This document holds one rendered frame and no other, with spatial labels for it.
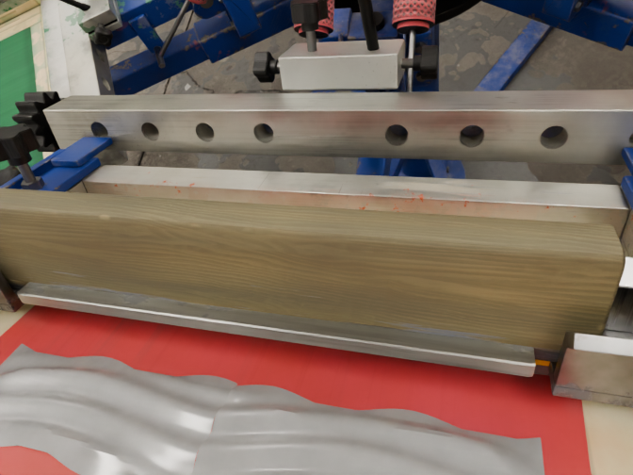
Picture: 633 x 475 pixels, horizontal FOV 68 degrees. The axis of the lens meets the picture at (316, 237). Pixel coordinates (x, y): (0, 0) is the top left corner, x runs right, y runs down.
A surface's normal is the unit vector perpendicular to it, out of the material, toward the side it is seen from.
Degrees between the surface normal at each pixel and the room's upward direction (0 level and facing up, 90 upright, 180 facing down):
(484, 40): 0
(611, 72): 0
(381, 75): 58
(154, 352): 32
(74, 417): 4
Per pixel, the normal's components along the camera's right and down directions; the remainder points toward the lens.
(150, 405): -0.31, -0.37
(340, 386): -0.11, -0.81
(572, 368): -0.27, 0.58
